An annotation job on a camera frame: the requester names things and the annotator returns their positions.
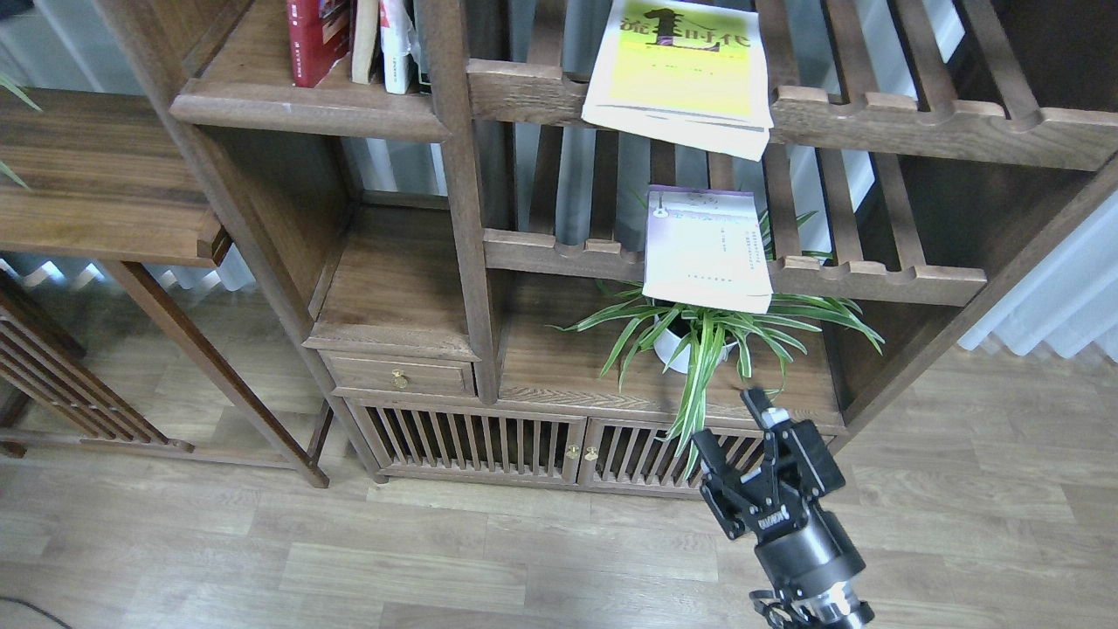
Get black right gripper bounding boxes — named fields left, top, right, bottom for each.
left=692, top=387, right=866, bottom=608

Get pale purple cover book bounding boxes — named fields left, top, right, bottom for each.
left=642, top=184, right=773, bottom=314

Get yellow green cover book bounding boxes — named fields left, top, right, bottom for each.
left=582, top=1, right=773, bottom=161

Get red cover book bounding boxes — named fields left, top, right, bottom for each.
left=285, top=0, right=352, bottom=88

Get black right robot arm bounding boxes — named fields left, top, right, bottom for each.
left=691, top=387, right=874, bottom=628

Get white curtain behind shelf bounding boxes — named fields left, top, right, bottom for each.
left=342, top=1, right=963, bottom=251

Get white plant pot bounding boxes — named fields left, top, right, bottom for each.
left=653, top=317, right=703, bottom=374

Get spider plant green leaves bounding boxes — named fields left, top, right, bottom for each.
left=552, top=188, right=885, bottom=478

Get dark wooden bookshelf cabinet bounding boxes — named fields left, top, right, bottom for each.
left=95, top=1, right=1115, bottom=494

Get white curtain right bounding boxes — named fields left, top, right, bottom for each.
left=958, top=194, right=1117, bottom=361

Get dark upright book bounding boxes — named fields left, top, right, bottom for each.
left=411, top=1, right=432, bottom=95

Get white red upright book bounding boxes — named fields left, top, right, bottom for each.
left=379, top=1, right=415, bottom=94

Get tan upright book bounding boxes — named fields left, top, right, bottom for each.
left=350, top=0, right=380, bottom=85

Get brown wooden side table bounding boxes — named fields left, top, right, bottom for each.
left=3, top=89, right=332, bottom=488

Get slatted wooden rack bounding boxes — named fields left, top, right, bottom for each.
left=1, top=273, right=195, bottom=454

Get black floor cable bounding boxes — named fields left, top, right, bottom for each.
left=0, top=595, right=72, bottom=629

